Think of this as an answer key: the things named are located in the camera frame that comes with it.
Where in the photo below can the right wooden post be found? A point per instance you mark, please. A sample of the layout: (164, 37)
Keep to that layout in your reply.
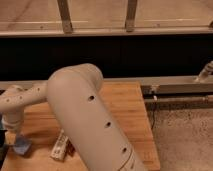
(130, 15)

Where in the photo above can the red sauce bottle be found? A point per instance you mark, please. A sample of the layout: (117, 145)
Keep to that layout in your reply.
(70, 149)

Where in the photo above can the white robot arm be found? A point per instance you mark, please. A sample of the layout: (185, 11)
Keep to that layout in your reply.
(73, 95)

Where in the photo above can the white rectangular box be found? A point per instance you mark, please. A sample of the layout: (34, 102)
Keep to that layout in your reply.
(59, 149)

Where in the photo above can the wooden post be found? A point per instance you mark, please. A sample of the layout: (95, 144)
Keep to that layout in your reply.
(130, 15)
(65, 16)

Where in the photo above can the left wooden post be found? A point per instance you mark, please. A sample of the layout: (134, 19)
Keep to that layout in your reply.
(65, 16)

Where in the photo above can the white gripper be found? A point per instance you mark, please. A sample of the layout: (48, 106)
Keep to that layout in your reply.
(13, 122)

